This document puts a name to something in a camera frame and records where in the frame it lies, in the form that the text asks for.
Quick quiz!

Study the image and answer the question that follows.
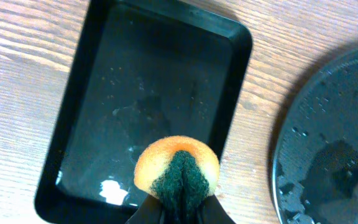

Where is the black rectangular tray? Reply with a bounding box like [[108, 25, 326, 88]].
[[35, 0, 252, 223]]

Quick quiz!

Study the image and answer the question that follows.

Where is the green yellow sponge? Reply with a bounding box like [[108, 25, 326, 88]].
[[134, 136, 220, 223]]

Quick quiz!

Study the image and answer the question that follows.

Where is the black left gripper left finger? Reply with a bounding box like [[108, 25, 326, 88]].
[[125, 195, 163, 224]]

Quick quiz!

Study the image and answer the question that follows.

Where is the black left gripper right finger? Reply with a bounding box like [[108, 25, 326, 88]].
[[199, 195, 236, 224]]

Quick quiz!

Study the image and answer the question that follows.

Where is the round black tray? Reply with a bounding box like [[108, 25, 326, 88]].
[[272, 49, 358, 224]]

